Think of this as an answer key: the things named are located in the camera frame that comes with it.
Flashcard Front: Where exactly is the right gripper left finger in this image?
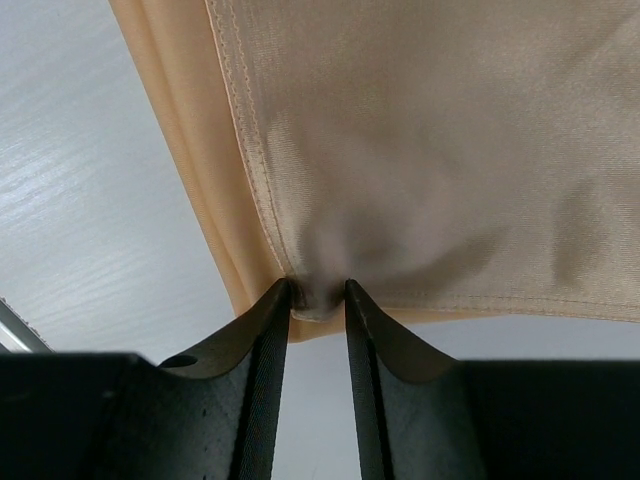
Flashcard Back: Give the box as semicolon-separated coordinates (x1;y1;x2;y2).
1;279;291;479

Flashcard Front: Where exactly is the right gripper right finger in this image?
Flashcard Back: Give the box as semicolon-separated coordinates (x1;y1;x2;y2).
344;280;639;479

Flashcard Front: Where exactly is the peach satin cloth napkin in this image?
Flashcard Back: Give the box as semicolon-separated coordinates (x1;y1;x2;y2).
111;1;639;341

